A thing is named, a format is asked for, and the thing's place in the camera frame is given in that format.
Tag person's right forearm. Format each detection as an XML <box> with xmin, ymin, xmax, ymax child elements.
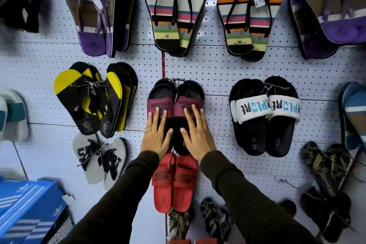
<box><xmin>200</xmin><ymin>150</ymin><xmax>323</xmax><ymax>244</ymax></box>

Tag blue striped flip-flop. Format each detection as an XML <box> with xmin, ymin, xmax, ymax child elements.
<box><xmin>341</xmin><ymin>81</ymin><xmax>366</xmax><ymax>152</ymax></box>

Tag black slide with maroon strap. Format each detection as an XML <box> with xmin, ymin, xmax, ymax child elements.
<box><xmin>147</xmin><ymin>79</ymin><xmax>178</xmax><ymax>153</ymax></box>
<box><xmin>173</xmin><ymin>80</ymin><xmax>205</xmax><ymax>156</ymax></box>

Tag blue striped shoe box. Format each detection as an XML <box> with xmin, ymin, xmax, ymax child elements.
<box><xmin>0</xmin><ymin>179</ymin><xmax>75</xmax><ymax>244</ymax></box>

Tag white slide with teal strap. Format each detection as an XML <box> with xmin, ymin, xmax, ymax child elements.
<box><xmin>0</xmin><ymin>89</ymin><xmax>30</xmax><ymax>142</ymax></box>

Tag person's right hand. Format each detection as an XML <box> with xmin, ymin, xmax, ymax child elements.
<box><xmin>180</xmin><ymin>104</ymin><xmax>217</xmax><ymax>162</ymax></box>

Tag black strappy sandals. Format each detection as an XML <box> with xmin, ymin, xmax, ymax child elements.
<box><xmin>0</xmin><ymin>0</ymin><xmax>41</xmax><ymax>34</ymax></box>

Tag person's left hand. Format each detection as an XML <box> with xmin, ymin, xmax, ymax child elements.
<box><xmin>140</xmin><ymin>106</ymin><xmax>174</xmax><ymax>161</ymax></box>

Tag red slide sandal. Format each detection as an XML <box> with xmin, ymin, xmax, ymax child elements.
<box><xmin>173</xmin><ymin>154</ymin><xmax>198</xmax><ymax>213</ymax></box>
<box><xmin>151</xmin><ymin>152</ymin><xmax>177</xmax><ymax>214</ymax></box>

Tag black patterned sandal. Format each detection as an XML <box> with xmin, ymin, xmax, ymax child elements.
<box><xmin>325</xmin><ymin>143</ymin><xmax>361</xmax><ymax>191</ymax></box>
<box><xmin>200</xmin><ymin>197</ymin><xmax>234</xmax><ymax>244</ymax></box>
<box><xmin>300</xmin><ymin>141</ymin><xmax>340</xmax><ymax>198</ymax></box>
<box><xmin>300</xmin><ymin>186</ymin><xmax>353</xmax><ymax>243</ymax></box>
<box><xmin>167</xmin><ymin>207</ymin><xmax>191</xmax><ymax>242</ymax></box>

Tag purple striped flip-flop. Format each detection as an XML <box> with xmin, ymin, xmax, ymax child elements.
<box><xmin>287</xmin><ymin>0</ymin><xmax>339</xmax><ymax>60</ymax></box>
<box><xmin>116</xmin><ymin>0</ymin><xmax>136</xmax><ymax>52</ymax></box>
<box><xmin>105</xmin><ymin>0</ymin><xmax>120</xmax><ymax>58</ymax></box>
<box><xmin>302</xmin><ymin>0</ymin><xmax>366</xmax><ymax>45</ymax></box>
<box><xmin>62</xmin><ymin>0</ymin><xmax>115</xmax><ymax>57</ymax></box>

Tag black and yellow flip-flop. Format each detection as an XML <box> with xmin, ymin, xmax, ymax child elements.
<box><xmin>69</xmin><ymin>61</ymin><xmax>104</xmax><ymax>121</ymax></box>
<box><xmin>107</xmin><ymin>62</ymin><xmax>138</xmax><ymax>133</ymax></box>
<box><xmin>53</xmin><ymin>68</ymin><xmax>101</xmax><ymax>136</ymax></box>
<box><xmin>99</xmin><ymin>71</ymin><xmax>123</xmax><ymax>139</ymax></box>

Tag person's left forearm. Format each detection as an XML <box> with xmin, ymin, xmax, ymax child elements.
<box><xmin>61</xmin><ymin>150</ymin><xmax>160</xmax><ymax>244</ymax></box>

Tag multicolour striped flip-flop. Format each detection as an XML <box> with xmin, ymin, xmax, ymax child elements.
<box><xmin>143</xmin><ymin>0</ymin><xmax>181</xmax><ymax>52</ymax></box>
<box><xmin>241</xmin><ymin>0</ymin><xmax>282</xmax><ymax>62</ymax></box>
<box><xmin>168</xmin><ymin>0</ymin><xmax>208</xmax><ymax>58</ymax></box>
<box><xmin>216</xmin><ymin>0</ymin><xmax>254</xmax><ymax>56</ymax></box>

